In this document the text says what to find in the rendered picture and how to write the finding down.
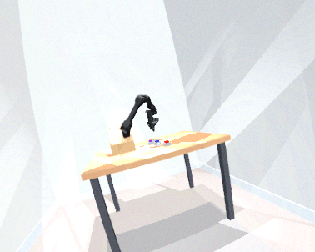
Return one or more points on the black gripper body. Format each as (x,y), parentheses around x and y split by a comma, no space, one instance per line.
(150,120)

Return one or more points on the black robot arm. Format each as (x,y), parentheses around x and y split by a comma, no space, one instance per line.
(139,101)

